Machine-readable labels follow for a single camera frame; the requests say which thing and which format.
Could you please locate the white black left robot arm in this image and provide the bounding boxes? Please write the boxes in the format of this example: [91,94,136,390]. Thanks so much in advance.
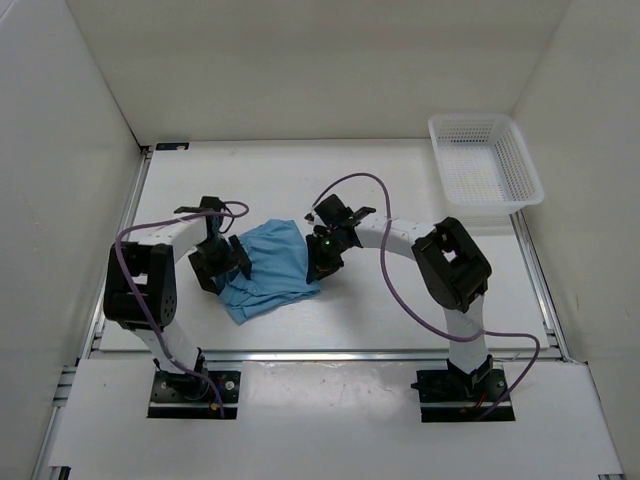
[103,196,252,405]

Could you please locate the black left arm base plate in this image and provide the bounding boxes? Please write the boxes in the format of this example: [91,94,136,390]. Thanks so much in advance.
[147,370,241,420]

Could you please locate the light blue shorts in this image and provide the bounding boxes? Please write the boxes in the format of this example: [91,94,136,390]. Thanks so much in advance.
[216,219,321,325]

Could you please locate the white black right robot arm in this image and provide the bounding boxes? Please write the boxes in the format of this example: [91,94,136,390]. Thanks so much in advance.
[305,194,493,400]

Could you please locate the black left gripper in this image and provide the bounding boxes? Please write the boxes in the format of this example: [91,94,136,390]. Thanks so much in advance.
[188,235,250,294]

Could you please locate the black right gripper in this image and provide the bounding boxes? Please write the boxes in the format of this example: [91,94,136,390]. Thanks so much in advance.
[307,230,347,283]

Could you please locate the white plastic mesh basket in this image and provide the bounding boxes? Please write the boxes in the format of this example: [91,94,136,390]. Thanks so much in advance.
[428,113,544,219]

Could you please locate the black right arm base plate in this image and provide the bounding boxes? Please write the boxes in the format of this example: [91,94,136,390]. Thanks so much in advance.
[411,368,516,423]

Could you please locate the dark label sticker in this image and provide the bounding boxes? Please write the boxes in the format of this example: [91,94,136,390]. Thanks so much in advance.
[155,142,190,151]

